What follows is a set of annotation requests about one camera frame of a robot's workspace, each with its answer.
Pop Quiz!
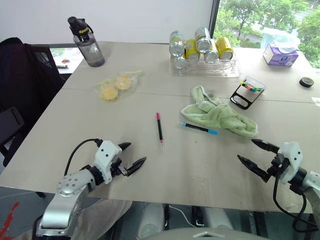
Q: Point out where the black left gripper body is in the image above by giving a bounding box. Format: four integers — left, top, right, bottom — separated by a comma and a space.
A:
110, 156, 130, 179

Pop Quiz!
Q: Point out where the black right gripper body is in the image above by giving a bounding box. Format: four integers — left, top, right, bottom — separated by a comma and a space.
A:
264, 149, 289, 183

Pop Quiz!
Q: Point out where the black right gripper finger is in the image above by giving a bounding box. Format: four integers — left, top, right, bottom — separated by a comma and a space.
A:
250, 138, 281, 154
237, 154, 269, 182

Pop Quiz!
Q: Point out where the pink and black pen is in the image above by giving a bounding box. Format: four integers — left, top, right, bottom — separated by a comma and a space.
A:
156, 112, 165, 150

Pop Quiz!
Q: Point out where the marker set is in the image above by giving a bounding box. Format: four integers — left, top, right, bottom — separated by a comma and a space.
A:
229, 75, 267, 110

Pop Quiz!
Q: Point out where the blue and black pen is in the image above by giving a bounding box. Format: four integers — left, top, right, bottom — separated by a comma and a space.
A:
176, 121, 219, 136

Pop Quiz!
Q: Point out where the purple tissue box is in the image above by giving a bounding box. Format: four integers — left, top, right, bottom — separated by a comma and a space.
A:
262, 42, 300, 68

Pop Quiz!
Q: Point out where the green towel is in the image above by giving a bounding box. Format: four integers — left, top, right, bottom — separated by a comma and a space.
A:
180, 84, 260, 138

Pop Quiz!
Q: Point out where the white rounded robot leg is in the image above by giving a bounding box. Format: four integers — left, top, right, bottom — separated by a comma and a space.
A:
138, 202, 166, 240
199, 206, 235, 231

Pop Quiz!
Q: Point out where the clear bag of yellow pastries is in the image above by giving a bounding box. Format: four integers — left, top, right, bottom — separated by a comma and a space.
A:
92, 69, 143, 102

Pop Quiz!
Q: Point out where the black round cap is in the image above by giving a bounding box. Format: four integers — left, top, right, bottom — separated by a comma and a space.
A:
299, 77, 315, 89

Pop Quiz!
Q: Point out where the grey robot torso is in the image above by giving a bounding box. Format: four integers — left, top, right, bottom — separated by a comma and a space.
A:
158, 226, 252, 240

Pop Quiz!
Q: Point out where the clear plastic can tray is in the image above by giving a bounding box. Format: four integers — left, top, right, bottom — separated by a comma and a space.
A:
170, 52, 241, 79

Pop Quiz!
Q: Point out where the grey water bottle black lid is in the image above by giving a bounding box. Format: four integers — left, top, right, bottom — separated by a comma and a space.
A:
67, 16, 106, 68

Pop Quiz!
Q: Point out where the yellow drink can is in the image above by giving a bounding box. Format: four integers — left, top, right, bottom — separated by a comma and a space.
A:
215, 36, 235, 61
184, 37, 201, 61

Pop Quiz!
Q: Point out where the silver drink can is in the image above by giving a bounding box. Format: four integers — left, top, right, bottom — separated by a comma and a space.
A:
203, 48, 220, 63

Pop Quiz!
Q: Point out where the green and white drink can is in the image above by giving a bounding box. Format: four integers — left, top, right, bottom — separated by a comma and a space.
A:
169, 30, 186, 58
194, 26, 213, 54

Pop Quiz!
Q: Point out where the black office chair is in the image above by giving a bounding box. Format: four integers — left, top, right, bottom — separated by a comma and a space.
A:
0, 37, 67, 169

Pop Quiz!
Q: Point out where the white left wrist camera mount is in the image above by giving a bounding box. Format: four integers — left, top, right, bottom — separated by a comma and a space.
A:
94, 140, 123, 185

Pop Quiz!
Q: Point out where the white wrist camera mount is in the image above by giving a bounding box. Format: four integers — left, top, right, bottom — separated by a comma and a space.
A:
277, 141, 304, 185
94, 140, 123, 185

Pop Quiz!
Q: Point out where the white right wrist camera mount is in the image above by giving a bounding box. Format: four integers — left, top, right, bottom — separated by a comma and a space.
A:
277, 141, 304, 185

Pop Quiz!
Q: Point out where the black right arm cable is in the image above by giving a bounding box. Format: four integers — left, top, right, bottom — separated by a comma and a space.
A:
272, 172, 319, 234

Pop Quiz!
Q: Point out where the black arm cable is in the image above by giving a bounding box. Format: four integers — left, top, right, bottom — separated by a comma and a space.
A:
272, 172, 319, 234
64, 138, 104, 176

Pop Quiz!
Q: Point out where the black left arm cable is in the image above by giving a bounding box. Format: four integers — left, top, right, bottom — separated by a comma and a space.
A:
64, 138, 104, 176

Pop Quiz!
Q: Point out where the white cable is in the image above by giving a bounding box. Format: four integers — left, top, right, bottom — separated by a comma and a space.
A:
168, 204, 194, 227

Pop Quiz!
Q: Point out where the dark window frame post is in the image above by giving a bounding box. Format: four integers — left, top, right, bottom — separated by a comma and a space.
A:
208, 0, 221, 41

